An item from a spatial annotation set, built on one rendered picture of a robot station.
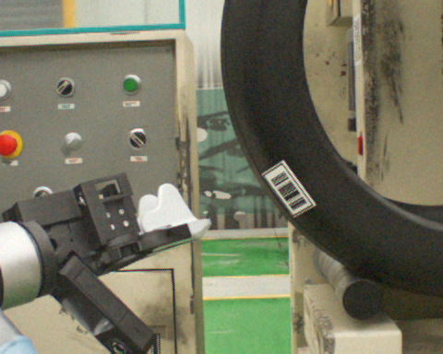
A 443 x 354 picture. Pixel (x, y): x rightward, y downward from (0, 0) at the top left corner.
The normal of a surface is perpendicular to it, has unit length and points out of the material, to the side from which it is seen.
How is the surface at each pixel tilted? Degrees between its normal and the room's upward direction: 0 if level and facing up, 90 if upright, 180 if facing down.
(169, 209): 70
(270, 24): 89
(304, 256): 90
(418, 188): 90
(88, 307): 125
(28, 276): 98
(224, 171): 90
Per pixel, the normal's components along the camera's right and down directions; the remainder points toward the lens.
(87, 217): -0.75, 0.19
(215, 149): -0.01, 0.05
